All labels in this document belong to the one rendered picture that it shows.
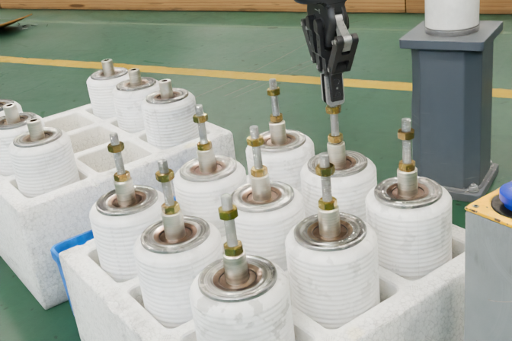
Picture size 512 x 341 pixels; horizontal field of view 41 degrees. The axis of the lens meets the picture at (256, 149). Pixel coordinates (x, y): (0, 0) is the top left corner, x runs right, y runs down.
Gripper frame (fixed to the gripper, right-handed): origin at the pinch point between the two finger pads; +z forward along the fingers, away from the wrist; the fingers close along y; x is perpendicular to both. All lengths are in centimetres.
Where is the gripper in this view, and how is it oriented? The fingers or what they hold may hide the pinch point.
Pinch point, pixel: (332, 87)
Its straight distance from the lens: 82.6
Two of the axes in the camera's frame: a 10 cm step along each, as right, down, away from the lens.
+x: -9.6, 2.1, -2.0
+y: -2.6, -3.5, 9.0
